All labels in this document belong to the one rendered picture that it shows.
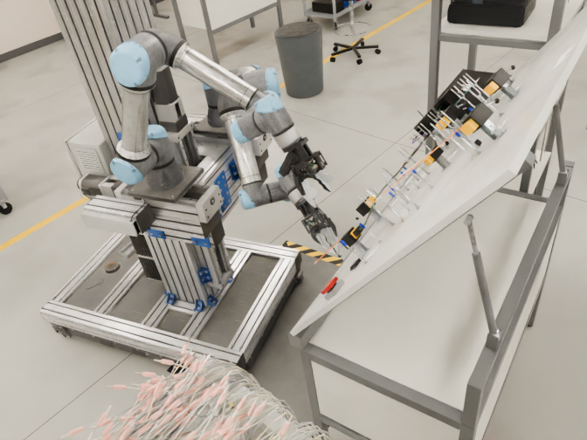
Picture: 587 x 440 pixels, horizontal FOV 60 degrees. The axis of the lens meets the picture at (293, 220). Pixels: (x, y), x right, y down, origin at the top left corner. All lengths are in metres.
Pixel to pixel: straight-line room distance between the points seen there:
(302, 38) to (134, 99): 3.38
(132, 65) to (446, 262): 1.33
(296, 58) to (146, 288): 2.79
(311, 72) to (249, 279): 2.70
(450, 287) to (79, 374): 2.05
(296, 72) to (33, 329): 3.17
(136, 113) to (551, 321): 2.29
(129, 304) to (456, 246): 1.80
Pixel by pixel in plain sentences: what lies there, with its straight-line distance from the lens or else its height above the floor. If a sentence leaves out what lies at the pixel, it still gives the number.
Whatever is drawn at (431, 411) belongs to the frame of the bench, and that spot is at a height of 0.79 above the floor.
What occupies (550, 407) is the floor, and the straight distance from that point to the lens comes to 2.73.
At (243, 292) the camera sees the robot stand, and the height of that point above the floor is 0.21.
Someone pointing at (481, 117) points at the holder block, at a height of 1.61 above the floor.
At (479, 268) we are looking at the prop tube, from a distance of 1.39.
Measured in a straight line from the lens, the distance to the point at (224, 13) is 6.39.
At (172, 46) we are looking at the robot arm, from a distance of 1.72.
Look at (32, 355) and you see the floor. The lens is 3.39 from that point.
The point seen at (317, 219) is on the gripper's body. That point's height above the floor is 1.17.
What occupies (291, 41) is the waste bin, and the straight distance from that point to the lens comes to 4.97.
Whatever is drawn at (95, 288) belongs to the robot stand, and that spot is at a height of 0.21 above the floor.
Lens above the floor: 2.24
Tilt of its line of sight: 38 degrees down
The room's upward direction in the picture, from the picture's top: 9 degrees counter-clockwise
